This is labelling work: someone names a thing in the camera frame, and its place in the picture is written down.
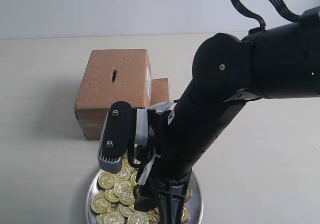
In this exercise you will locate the round steel plate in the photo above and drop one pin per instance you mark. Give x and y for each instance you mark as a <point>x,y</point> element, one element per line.
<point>194,204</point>

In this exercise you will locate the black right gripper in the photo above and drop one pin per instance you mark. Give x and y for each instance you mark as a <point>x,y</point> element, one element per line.
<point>154,154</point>

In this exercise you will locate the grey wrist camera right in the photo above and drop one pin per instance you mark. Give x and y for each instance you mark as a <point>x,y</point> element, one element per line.
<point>117,134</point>

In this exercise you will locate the gold coin middle stack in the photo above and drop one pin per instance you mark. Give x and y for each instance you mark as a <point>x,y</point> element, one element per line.
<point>126,196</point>

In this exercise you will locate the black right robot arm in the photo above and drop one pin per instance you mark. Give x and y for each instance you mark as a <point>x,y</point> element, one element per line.
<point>227,73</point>

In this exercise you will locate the gold coin lower left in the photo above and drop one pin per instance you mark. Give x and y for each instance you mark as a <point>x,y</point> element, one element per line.
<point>99,204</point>

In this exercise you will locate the cardboard box with slot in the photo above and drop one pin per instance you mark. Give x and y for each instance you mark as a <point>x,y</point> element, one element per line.
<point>113,75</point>

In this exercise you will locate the gold coin left edge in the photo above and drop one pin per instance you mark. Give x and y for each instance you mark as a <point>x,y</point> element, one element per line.
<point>107,180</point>

